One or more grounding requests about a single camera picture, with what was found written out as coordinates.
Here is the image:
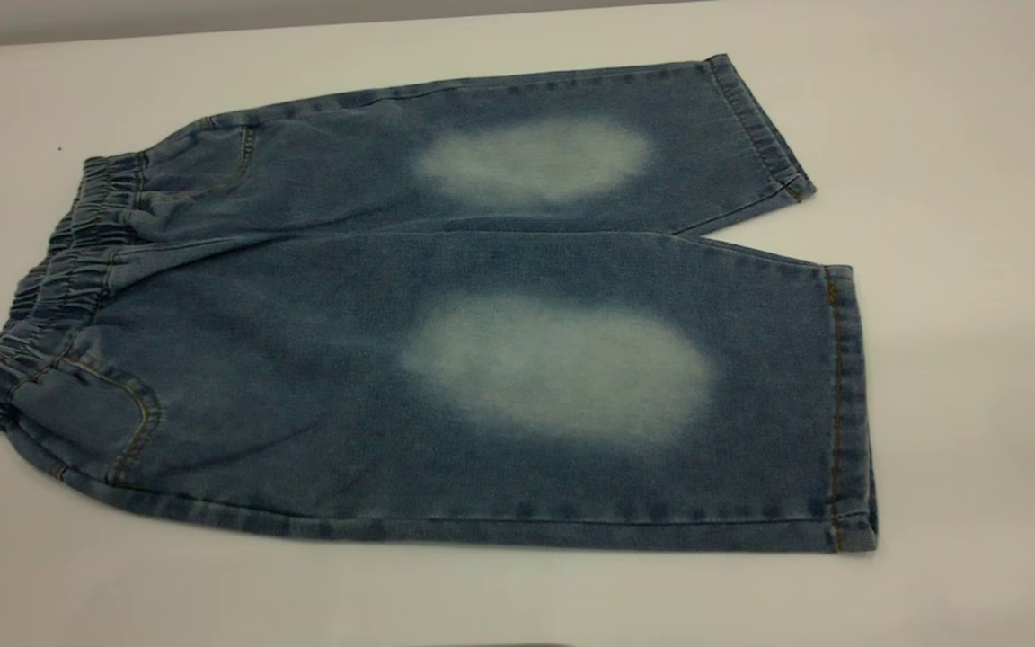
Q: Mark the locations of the blue denim pants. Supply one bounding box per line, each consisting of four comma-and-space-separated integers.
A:
0, 52, 880, 554

